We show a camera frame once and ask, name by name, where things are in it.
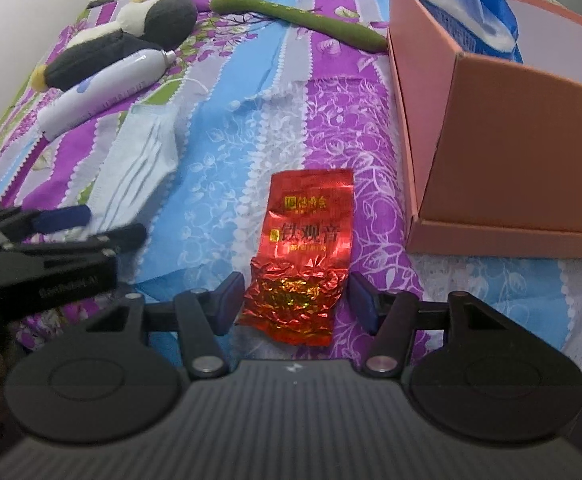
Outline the blue plastic bag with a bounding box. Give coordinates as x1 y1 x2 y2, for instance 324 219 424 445
398 0 524 63

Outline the striped floral bed sheet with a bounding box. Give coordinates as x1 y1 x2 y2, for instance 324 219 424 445
0 0 582 386

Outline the orange cardboard box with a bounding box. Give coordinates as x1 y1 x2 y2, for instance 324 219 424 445
386 0 582 260

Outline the long green plush toy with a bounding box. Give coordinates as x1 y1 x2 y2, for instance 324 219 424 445
210 0 389 54

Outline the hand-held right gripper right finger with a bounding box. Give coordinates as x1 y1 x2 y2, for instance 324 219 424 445
348 272 517 378

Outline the grey and white penguin plush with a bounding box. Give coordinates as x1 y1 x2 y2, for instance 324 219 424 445
30 0 199 93

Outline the white plastic bottle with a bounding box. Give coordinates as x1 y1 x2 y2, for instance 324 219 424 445
36 47 177 142

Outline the red foil tea packet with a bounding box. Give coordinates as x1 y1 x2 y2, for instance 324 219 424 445
235 169 356 347

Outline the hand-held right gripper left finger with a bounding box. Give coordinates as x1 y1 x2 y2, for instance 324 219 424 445
78 271 246 380

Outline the light blue face mask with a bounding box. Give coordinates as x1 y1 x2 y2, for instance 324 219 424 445
83 105 181 241

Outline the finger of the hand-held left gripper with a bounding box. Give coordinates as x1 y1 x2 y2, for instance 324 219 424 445
0 204 92 236
0 223 148 258

